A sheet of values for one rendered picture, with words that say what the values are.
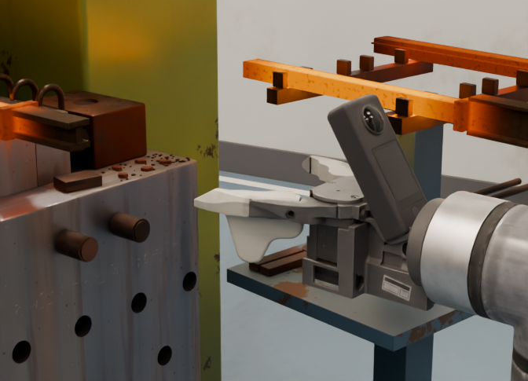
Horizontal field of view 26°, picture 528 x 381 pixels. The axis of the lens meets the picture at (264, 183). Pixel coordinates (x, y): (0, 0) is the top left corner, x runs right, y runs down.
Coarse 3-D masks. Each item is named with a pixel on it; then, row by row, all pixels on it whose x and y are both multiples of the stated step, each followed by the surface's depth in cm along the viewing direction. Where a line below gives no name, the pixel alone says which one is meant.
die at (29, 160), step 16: (64, 112) 127; (0, 144) 121; (16, 144) 122; (32, 144) 124; (0, 160) 121; (16, 160) 123; (32, 160) 124; (48, 160) 126; (64, 160) 128; (0, 176) 121; (16, 176) 123; (32, 176) 125; (48, 176) 127; (0, 192) 122; (16, 192) 124
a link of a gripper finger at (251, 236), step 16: (208, 192) 95; (224, 192) 94; (240, 192) 94; (256, 192) 94; (272, 192) 94; (288, 192) 94; (208, 208) 94; (224, 208) 93; (240, 208) 93; (240, 224) 94; (256, 224) 94; (272, 224) 94; (288, 224) 94; (240, 240) 94; (256, 240) 94; (272, 240) 94; (240, 256) 95; (256, 256) 95
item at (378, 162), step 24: (336, 120) 90; (360, 120) 90; (384, 120) 92; (360, 144) 90; (384, 144) 91; (360, 168) 90; (384, 168) 90; (408, 168) 92; (384, 192) 89; (408, 192) 91; (384, 216) 90; (408, 216) 90
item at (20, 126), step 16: (0, 112) 119; (16, 112) 118; (32, 112) 118; (48, 112) 118; (0, 128) 119; (16, 128) 120; (32, 128) 119; (48, 128) 117; (64, 128) 114; (80, 128) 115; (48, 144) 116; (64, 144) 115; (80, 144) 115
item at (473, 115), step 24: (264, 72) 151; (288, 72) 148; (312, 72) 147; (336, 96) 143; (360, 96) 140; (384, 96) 137; (408, 96) 134; (432, 96) 134; (480, 96) 129; (456, 120) 129; (480, 120) 128; (504, 120) 126
